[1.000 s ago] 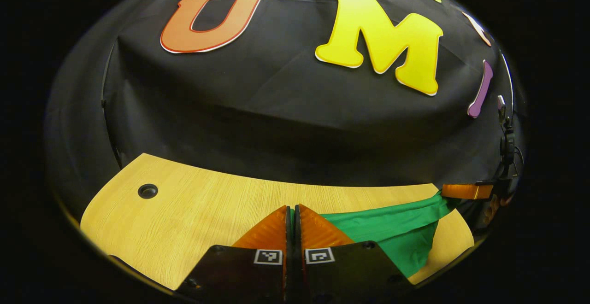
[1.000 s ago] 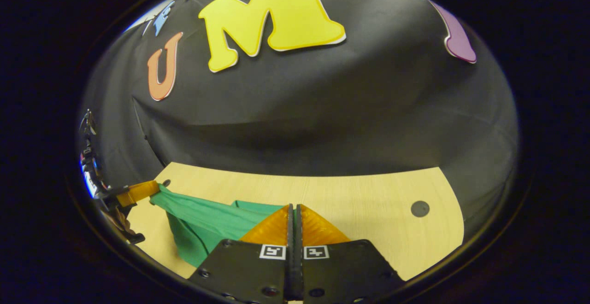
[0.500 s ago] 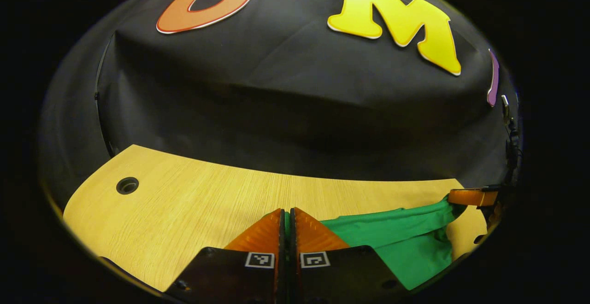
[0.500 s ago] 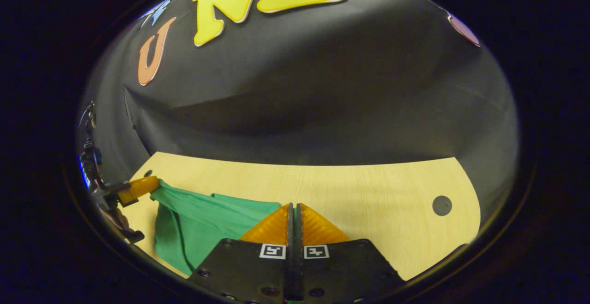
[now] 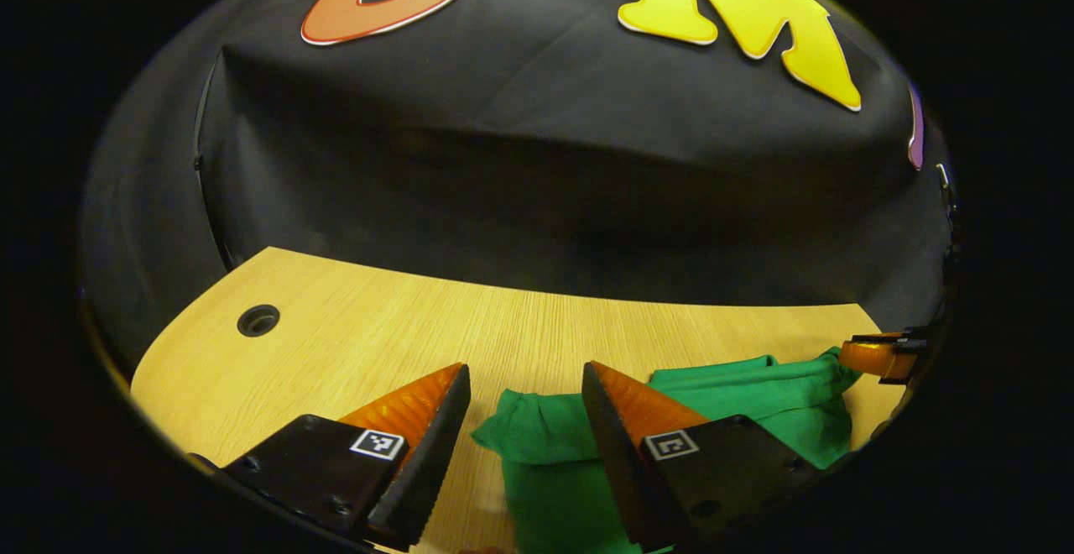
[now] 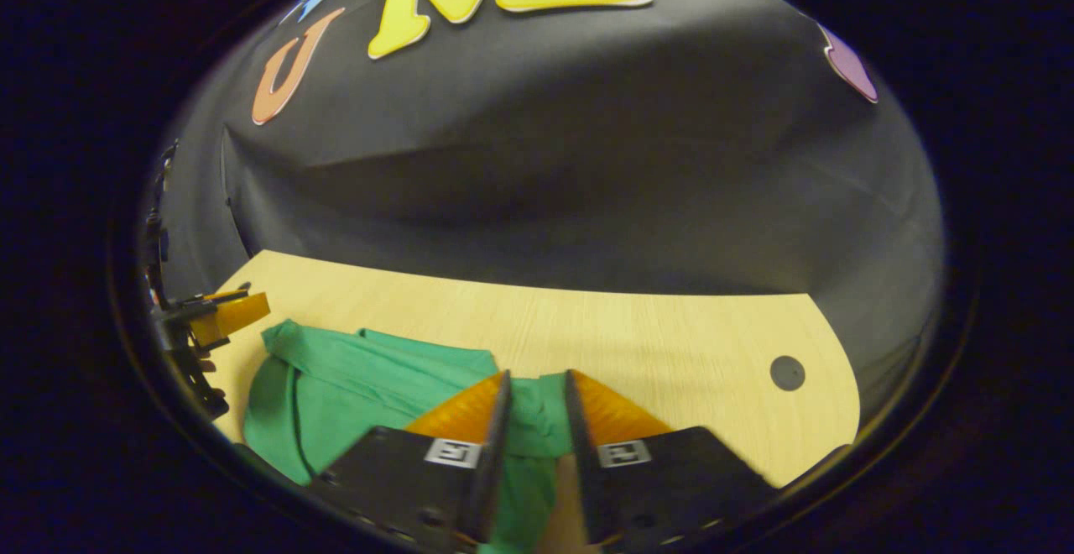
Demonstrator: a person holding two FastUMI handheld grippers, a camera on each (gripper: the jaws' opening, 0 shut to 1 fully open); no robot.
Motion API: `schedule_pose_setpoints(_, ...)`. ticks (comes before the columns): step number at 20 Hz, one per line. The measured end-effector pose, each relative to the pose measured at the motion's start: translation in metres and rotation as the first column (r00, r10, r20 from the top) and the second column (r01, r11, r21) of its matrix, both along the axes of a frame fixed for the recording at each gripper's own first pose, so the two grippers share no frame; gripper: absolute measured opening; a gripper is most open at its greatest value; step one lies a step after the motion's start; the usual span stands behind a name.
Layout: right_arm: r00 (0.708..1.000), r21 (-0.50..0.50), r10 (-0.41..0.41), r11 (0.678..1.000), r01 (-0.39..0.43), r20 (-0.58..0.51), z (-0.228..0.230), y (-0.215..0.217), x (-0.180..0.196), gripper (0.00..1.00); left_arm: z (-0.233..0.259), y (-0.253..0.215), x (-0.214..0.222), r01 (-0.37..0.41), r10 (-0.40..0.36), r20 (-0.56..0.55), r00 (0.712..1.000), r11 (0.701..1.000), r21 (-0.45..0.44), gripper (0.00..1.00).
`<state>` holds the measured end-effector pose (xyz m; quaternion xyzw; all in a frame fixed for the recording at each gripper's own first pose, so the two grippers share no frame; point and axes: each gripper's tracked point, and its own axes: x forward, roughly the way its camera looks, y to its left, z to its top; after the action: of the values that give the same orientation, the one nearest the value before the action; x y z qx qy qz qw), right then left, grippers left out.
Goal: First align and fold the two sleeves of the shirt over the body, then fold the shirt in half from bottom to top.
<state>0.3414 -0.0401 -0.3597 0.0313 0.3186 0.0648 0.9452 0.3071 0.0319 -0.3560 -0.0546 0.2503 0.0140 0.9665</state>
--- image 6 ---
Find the black round table grommet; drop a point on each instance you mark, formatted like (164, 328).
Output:
(787, 373)

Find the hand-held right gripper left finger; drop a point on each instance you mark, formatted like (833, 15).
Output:
(495, 470)

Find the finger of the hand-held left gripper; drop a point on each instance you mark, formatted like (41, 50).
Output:
(235, 312)

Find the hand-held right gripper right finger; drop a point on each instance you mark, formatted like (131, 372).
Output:
(579, 487)

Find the green T-shirt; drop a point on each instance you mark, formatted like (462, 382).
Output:
(352, 386)

